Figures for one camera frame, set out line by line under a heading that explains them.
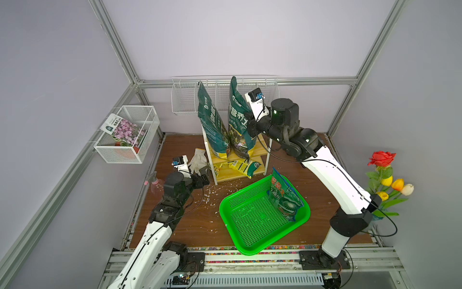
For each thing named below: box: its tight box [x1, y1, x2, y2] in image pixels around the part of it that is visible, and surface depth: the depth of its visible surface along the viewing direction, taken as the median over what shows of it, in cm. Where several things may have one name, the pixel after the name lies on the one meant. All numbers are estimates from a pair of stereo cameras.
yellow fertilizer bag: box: [227, 158, 262, 179], surface depth 100 cm
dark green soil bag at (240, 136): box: [227, 75, 256, 161], surface depth 70 cm
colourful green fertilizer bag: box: [267, 167, 304, 222], surface depth 78 cm
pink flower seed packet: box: [99, 113, 148, 149], surface depth 74 cm
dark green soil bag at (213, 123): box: [197, 80, 232, 160], surface depth 70 cm
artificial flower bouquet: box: [365, 150, 414, 217], surface depth 66 cm
